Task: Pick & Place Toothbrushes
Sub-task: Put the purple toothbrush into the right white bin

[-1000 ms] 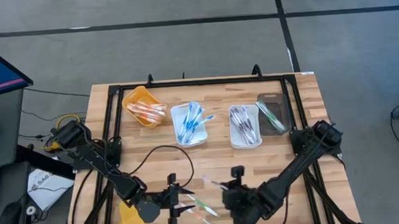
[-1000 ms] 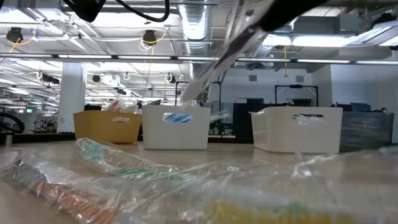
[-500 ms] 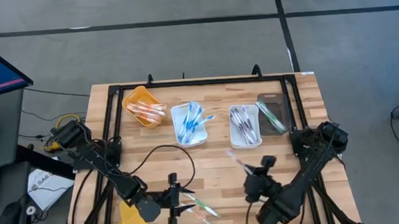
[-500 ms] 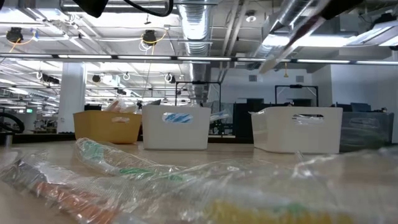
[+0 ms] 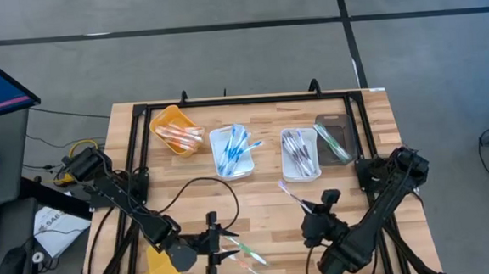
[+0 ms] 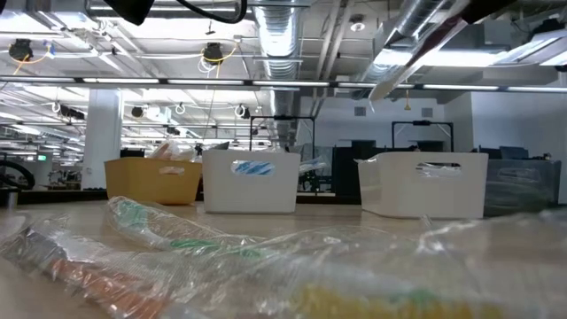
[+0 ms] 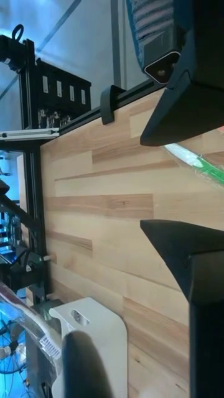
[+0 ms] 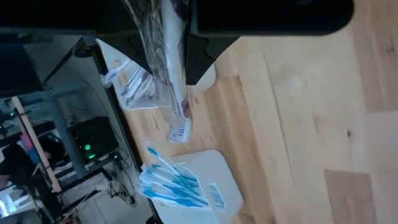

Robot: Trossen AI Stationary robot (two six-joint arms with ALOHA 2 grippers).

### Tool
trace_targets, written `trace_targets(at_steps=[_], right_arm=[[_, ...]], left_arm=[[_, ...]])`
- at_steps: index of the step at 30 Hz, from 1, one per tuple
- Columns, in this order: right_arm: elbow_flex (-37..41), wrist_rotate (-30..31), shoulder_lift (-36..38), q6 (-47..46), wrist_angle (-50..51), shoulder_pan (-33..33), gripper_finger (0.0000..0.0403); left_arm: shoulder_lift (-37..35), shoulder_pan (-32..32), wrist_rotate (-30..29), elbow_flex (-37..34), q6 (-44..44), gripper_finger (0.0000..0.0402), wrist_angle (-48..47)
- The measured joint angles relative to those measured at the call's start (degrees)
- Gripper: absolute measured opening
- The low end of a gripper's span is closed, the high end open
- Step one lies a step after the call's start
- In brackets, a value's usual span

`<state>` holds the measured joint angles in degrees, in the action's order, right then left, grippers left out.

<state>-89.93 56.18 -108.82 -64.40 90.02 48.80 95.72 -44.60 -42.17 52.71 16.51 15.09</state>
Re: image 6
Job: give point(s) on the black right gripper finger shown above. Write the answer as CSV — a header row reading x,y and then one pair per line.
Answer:
x,y
485,9

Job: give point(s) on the green toothbrush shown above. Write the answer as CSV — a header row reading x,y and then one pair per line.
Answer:
x,y
195,243

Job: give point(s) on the rectangular ceiling light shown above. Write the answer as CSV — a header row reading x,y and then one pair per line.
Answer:
x,y
460,57

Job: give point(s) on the black ceiling device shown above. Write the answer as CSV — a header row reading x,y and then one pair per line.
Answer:
x,y
20,49
213,52

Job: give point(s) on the black ceiling speaker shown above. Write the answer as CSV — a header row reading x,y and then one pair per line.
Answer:
x,y
137,111

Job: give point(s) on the white smoke detector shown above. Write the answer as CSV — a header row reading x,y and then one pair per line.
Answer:
x,y
357,26

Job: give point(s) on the white pillar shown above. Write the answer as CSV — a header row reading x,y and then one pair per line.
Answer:
x,y
102,142

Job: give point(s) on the black monitor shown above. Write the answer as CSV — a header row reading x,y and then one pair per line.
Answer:
x,y
132,153
514,153

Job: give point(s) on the green exit sign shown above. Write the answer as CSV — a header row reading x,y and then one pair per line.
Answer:
x,y
42,157

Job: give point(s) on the yellow plastic bin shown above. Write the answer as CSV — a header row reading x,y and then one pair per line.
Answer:
x,y
142,181

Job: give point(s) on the grey translucent plastic bin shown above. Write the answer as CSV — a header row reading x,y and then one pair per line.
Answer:
x,y
522,186

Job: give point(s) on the long overhead beam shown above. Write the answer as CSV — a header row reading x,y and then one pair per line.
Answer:
x,y
310,83

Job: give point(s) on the black round hoop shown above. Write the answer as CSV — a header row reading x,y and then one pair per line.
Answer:
x,y
24,170

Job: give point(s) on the white plastic bin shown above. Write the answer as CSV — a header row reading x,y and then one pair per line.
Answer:
x,y
221,190
390,195

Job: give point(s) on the silver metal tumbler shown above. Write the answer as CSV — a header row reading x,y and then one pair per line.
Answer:
x,y
11,199

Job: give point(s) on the yellow toothbrush in wrapper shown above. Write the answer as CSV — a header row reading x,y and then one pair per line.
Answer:
x,y
345,305

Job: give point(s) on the silver spiral duct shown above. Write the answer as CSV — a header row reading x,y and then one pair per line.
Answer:
x,y
281,40
412,15

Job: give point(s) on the grey wall vent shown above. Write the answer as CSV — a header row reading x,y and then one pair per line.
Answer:
x,y
360,111
427,112

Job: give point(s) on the black workstation frame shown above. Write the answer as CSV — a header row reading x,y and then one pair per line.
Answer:
x,y
421,122

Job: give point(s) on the black aluminium table frame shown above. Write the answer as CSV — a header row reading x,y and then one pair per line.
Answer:
x,y
66,196

